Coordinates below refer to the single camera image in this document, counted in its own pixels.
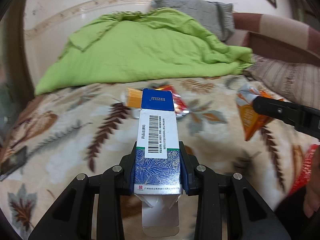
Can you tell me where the orange foil snack wrapper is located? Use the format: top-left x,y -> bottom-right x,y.
235,83 -> 284,141

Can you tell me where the blue white medicine box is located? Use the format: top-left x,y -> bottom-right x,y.
133,88 -> 182,238

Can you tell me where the red torn paper box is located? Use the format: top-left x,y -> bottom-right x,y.
155,85 -> 189,119

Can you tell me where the orange ointment box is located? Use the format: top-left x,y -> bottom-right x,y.
121,88 -> 143,108

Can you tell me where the right hand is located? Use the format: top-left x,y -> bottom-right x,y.
303,147 -> 320,218

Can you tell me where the striped brown pillow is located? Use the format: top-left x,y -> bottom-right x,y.
244,54 -> 319,109

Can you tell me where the red plastic basket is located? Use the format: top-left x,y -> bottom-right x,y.
288,144 -> 319,196

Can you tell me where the black smartphone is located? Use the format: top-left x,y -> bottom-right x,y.
0,146 -> 27,181

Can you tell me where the leaf pattern fleece blanket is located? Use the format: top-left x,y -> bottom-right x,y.
1,75 -> 317,239

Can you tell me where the brown padded headboard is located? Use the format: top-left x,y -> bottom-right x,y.
226,12 -> 319,66

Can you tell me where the grey quilted pillow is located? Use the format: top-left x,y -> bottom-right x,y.
151,0 -> 235,42

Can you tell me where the wooden glass door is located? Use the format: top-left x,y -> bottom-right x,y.
1,0 -> 34,141

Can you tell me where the green quilt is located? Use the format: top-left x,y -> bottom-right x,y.
35,8 -> 253,95

